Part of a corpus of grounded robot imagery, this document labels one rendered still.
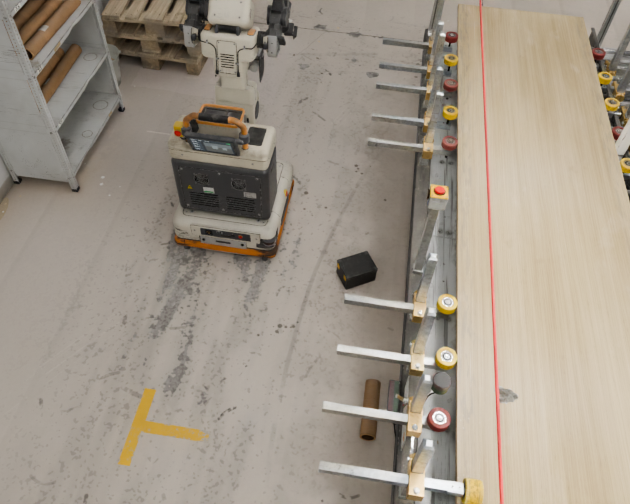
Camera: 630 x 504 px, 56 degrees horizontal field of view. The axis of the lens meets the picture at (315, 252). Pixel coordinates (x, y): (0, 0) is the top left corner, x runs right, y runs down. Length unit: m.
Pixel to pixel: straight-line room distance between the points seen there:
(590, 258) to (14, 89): 3.13
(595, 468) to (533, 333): 0.53
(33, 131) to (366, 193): 2.12
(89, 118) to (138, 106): 0.44
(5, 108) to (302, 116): 2.02
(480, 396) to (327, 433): 1.06
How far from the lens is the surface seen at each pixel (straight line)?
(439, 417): 2.19
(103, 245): 3.89
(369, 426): 3.04
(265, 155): 3.10
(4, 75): 3.81
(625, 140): 3.39
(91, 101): 4.75
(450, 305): 2.45
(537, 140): 3.30
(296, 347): 3.30
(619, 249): 2.92
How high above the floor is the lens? 2.87
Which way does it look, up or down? 51 degrees down
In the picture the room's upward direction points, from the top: 3 degrees clockwise
